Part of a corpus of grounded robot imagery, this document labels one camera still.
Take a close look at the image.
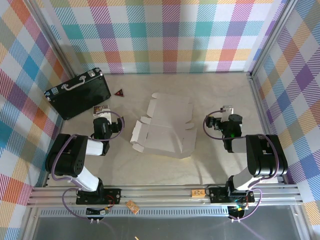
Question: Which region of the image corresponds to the white paper box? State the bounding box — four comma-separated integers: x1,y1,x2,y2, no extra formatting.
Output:
129,92,198,160

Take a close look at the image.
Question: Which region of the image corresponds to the small printed card box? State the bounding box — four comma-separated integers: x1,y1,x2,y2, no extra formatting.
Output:
92,104,110,117

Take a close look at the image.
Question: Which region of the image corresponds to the black briefcase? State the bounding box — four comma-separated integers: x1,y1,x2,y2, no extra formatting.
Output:
44,67,112,121

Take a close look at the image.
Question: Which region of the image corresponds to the small orange circuit board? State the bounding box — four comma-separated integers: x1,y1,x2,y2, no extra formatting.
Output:
125,199,140,215

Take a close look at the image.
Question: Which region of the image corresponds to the grey metal sheet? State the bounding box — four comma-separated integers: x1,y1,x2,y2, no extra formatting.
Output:
23,206,313,240

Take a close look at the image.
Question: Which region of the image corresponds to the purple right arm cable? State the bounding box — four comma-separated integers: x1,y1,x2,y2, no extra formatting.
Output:
203,110,281,223

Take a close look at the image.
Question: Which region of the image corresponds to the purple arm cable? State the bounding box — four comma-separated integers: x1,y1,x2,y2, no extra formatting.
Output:
203,110,281,223
51,109,126,221

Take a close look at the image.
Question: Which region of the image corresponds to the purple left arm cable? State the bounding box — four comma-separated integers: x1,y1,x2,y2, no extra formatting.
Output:
51,109,126,221

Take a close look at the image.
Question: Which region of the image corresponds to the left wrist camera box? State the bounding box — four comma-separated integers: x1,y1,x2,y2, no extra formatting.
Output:
95,111,111,121

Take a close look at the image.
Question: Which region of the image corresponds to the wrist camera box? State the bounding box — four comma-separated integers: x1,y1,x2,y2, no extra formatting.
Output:
220,105,235,121
95,111,111,121

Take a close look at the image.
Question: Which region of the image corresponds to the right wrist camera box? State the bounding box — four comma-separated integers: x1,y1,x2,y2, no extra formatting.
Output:
220,105,235,121

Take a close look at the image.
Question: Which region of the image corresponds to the aluminium side rail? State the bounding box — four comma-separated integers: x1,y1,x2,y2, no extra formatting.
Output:
42,116,65,187
246,71,287,186

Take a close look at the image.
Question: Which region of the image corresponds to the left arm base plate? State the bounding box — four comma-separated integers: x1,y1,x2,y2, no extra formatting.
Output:
75,187,123,206

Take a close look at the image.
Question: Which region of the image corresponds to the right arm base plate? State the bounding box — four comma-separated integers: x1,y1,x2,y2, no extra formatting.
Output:
208,186,256,204

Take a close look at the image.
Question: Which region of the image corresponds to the small wired connector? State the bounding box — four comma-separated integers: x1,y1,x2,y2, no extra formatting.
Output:
228,203,248,213
86,206,112,216

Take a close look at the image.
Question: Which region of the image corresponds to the aluminium mounting rail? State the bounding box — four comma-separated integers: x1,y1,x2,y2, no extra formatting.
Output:
26,183,304,209

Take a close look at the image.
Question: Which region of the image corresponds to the aluminium frame post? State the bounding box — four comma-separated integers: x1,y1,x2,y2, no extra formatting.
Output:
29,0,78,77
248,0,298,78

